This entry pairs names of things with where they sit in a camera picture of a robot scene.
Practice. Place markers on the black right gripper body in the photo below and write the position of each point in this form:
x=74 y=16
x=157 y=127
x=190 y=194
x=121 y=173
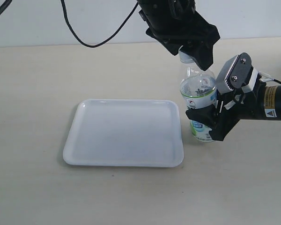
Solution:
x=251 y=109

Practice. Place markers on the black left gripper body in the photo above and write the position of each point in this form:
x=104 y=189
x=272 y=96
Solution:
x=177 y=22

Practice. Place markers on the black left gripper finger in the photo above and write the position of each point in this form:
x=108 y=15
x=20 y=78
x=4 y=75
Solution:
x=201 y=52
x=172 y=48

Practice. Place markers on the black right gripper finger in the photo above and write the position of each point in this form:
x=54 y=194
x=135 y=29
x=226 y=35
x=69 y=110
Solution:
x=208 y=116

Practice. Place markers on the white bottle cap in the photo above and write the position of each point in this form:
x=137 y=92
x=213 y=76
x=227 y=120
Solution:
x=184 y=57

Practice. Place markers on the clear plastic water bottle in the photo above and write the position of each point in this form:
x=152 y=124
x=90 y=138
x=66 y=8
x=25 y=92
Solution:
x=197 y=87

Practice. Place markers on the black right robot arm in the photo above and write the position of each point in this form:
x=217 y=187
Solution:
x=271 y=99

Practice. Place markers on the white rectangular plastic tray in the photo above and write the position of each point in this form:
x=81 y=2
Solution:
x=126 y=133

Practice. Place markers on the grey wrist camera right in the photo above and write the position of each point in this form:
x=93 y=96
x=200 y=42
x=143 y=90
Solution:
x=237 y=74

